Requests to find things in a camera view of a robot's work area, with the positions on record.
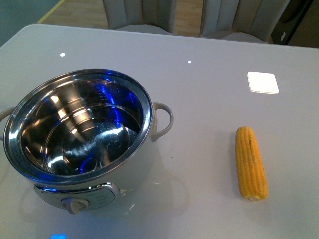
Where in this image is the beige upholstered chair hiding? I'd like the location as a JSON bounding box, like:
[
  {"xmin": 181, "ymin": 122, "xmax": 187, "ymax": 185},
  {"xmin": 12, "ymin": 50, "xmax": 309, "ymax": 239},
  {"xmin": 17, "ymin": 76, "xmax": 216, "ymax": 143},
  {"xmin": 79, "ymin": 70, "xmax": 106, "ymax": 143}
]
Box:
[
  {"xmin": 199, "ymin": 0, "xmax": 289, "ymax": 44},
  {"xmin": 103, "ymin": 0, "xmax": 176, "ymax": 35}
]

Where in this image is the yellow corn cob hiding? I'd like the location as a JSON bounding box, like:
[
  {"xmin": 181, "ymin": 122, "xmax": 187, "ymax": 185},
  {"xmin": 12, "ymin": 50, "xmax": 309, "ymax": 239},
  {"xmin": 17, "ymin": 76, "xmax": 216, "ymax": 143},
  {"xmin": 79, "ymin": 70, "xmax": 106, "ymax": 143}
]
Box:
[{"xmin": 235, "ymin": 126, "xmax": 268, "ymax": 202}]

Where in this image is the left beige upholstered chair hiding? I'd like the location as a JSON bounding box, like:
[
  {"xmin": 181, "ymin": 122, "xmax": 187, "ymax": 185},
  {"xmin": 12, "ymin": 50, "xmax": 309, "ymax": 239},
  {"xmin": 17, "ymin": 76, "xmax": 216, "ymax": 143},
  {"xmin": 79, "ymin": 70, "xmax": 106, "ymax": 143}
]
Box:
[{"xmin": 103, "ymin": 0, "xmax": 176, "ymax": 35}]

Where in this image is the beige electric cooking pot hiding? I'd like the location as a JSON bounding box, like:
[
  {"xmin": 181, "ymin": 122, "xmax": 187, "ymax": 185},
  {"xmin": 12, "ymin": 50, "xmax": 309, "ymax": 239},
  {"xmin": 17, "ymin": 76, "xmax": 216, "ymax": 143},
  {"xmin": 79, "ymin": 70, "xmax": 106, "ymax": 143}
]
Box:
[{"xmin": 0, "ymin": 69, "xmax": 174, "ymax": 214}]

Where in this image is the right beige upholstered chair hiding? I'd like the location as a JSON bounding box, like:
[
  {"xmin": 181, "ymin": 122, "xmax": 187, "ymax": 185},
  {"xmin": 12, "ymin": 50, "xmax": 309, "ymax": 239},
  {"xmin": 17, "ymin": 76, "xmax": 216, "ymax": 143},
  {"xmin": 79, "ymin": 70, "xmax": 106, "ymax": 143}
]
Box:
[{"xmin": 199, "ymin": 0, "xmax": 289, "ymax": 44}]

